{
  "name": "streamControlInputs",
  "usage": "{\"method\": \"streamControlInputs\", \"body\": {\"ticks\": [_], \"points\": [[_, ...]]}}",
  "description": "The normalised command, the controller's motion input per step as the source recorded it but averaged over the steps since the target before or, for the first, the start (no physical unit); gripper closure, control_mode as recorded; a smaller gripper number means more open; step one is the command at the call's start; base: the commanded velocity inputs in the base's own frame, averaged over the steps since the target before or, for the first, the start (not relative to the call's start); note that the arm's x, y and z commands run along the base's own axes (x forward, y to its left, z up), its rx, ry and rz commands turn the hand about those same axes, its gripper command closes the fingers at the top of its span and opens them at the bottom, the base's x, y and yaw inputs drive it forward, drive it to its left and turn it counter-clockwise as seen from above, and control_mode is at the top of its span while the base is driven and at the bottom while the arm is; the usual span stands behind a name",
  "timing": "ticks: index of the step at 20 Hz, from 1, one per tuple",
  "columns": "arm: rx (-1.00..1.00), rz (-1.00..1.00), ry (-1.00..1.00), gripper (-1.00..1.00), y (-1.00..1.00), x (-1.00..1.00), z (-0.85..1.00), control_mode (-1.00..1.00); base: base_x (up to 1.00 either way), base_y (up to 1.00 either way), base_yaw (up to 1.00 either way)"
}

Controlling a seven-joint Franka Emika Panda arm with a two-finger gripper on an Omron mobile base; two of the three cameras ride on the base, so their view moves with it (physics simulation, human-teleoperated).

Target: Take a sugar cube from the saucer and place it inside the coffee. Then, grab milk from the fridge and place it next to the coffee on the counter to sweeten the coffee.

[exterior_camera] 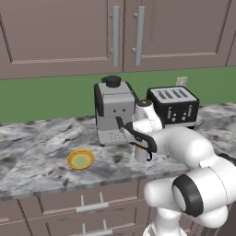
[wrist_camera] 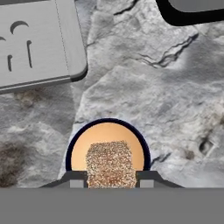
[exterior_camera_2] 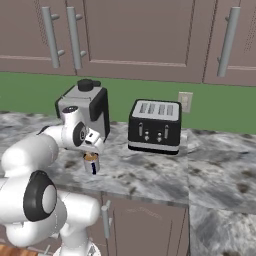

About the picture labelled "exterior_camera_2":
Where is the beige wall outlet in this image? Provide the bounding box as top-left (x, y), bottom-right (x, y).
top-left (177, 91), bottom-right (194, 114)

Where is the wide brown wall cupboard door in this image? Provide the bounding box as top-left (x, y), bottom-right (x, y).
top-left (64, 0), bottom-right (218, 85)

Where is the grey base cupboard handle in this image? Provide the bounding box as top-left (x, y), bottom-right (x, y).
top-left (100, 199), bottom-right (113, 240)

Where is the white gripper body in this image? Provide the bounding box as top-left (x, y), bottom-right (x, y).
top-left (85, 130), bottom-right (105, 156)

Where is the black and silver toaster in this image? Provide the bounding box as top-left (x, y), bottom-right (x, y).
top-left (127, 98), bottom-right (183, 156)

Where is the grey cupboard bar handle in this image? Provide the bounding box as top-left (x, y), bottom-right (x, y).
top-left (66, 6), bottom-right (88, 71)
top-left (41, 6), bottom-right (66, 70)
top-left (216, 6), bottom-right (242, 79)

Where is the silver and black coffee machine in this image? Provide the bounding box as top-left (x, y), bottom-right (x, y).
top-left (54, 78), bottom-right (111, 143)

